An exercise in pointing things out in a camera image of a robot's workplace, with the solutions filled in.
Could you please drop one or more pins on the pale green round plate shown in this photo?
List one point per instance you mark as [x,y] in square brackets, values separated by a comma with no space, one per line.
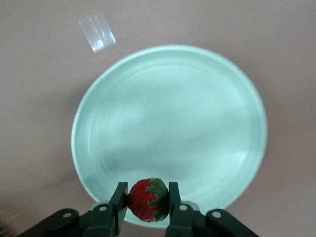
[168,111]

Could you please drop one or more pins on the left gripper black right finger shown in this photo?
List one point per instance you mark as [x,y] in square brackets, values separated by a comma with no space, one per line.
[182,222]

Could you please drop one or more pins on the red strawberry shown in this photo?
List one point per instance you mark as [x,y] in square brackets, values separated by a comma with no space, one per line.
[140,200]

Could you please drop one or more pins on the clear tape piece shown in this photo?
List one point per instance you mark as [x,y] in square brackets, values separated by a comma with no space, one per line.
[97,32]

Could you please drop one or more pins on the brown table cover sheet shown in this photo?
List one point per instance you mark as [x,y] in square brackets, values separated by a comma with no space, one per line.
[37,98]

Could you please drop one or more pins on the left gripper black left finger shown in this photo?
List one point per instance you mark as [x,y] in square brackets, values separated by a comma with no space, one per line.
[103,222]

